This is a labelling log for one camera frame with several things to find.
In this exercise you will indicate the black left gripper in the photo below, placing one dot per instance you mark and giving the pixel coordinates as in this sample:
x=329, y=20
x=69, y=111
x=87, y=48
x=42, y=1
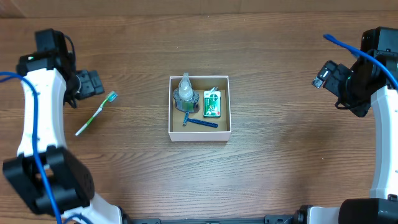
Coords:
x=94, y=85

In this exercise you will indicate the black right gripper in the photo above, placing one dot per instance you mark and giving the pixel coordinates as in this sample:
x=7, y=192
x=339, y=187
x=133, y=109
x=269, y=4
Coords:
x=338, y=76

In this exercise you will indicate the green toothbrush with cap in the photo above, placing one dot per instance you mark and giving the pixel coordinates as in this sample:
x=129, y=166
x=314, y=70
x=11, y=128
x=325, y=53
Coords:
x=109, y=98

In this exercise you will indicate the clear pump soap bottle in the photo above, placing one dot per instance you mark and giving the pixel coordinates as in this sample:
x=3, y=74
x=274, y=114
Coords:
x=185, y=97

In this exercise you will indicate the blue disposable razor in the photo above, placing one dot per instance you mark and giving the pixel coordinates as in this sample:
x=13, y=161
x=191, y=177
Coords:
x=197, y=121

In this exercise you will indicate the green soap pack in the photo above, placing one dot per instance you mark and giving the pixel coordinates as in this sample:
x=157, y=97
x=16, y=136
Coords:
x=212, y=103

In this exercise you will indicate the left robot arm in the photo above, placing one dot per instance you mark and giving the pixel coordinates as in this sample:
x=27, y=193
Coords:
x=45, y=174

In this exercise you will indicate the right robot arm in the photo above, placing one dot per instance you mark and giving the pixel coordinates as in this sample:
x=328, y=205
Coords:
x=367, y=85

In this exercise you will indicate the white cardboard box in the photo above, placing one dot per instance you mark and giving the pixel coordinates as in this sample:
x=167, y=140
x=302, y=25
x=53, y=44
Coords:
x=196, y=132

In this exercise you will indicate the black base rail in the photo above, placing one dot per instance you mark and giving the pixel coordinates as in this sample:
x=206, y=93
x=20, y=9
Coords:
x=199, y=220

